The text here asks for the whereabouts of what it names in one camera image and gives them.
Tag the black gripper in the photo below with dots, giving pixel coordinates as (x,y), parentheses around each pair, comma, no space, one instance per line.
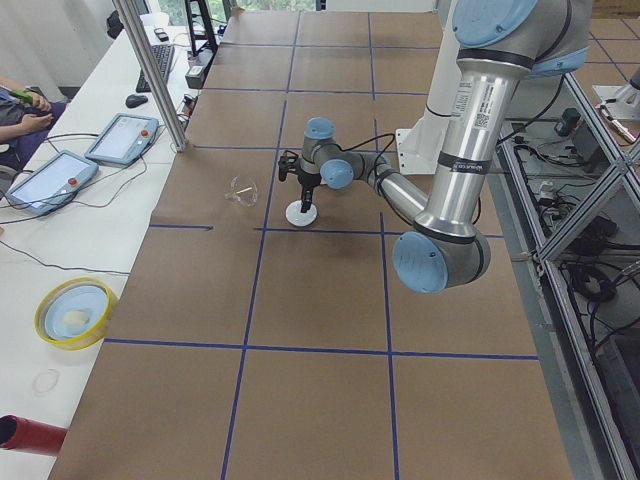
(307,180)

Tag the white enamel mug lid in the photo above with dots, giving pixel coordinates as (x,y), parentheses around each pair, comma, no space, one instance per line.
(295,216)

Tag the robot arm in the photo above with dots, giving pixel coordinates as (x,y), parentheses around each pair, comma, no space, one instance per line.
(501,43)

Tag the brown paper table cover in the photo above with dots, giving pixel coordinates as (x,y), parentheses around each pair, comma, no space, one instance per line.
(244,348)

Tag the far blue teach pendant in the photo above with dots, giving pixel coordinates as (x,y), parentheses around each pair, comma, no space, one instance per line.
(123,140)

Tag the blue teach pendant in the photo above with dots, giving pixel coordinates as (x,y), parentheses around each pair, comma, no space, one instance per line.
(123,140)
(53,184)

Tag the black computer mouse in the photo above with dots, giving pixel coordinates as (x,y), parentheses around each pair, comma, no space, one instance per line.
(133,101)

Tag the near blue teach pendant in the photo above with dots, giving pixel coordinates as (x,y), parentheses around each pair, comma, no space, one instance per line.
(53,184)

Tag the yellow tape roll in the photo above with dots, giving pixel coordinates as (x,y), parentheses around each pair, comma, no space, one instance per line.
(76,314)

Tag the seated person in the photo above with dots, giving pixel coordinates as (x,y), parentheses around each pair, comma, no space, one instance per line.
(27,117)

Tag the red cylinder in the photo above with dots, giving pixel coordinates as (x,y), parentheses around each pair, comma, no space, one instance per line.
(30,436)

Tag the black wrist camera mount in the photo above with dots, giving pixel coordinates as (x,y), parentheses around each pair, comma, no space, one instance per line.
(288,164)

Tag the aluminium frame post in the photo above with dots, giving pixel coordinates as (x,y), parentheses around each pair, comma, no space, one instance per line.
(142,48)

